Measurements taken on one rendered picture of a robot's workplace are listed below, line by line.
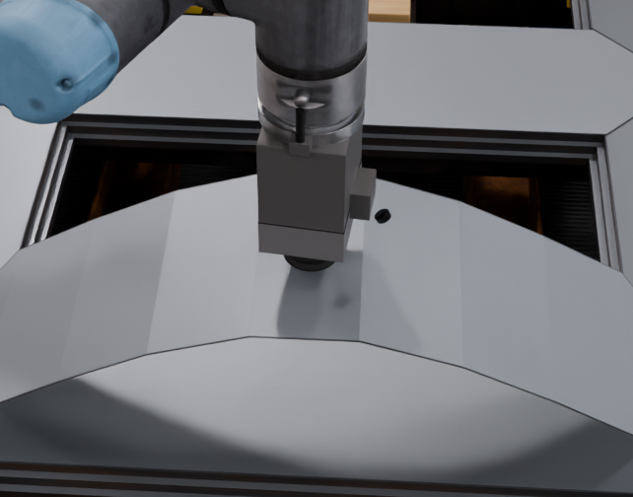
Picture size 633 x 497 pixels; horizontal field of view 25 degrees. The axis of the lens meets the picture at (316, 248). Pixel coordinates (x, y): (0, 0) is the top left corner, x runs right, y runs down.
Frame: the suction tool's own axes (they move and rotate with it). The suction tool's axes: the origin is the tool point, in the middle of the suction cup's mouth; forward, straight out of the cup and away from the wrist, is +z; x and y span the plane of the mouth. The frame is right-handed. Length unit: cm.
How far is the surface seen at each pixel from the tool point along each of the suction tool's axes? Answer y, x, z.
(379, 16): 60, 3, 19
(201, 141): 32.7, 17.3, 17.8
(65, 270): 1.1, 20.8, 5.8
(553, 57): 51, -18, 16
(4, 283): 1.9, 26.9, 9.3
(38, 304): -2.0, 22.2, 6.9
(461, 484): -7.3, -13.7, 15.6
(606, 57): 52, -23, 16
